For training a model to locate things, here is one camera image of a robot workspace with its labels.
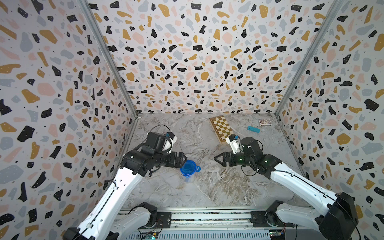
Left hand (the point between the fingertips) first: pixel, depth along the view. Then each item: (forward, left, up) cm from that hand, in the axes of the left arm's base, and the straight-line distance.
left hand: (180, 157), depth 70 cm
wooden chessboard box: (+35, -25, -21) cm, 48 cm away
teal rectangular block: (+36, -50, -25) cm, 67 cm away
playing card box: (+42, -61, -24) cm, 77 cm away
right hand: (+2, -19, -5) cm, 20 cm away
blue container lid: (0, -3, -12) cm, 13 cm away
